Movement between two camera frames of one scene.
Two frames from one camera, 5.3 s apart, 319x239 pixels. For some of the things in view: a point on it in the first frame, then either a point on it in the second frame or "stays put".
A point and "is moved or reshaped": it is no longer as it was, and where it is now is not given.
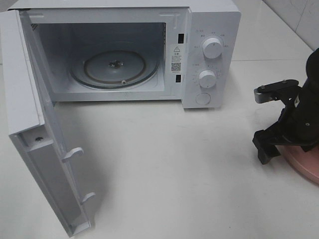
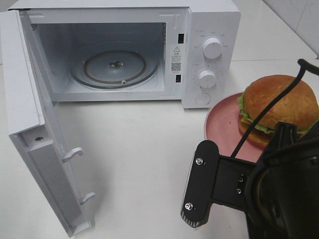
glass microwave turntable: x=114 y=69 stays put
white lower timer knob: x=207 y=78 stays put
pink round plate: x=306 y=163 is moved or reshaped
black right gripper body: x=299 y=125 to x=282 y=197
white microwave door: x=29 y=114 stays put
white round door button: x=203 y=98 stays put
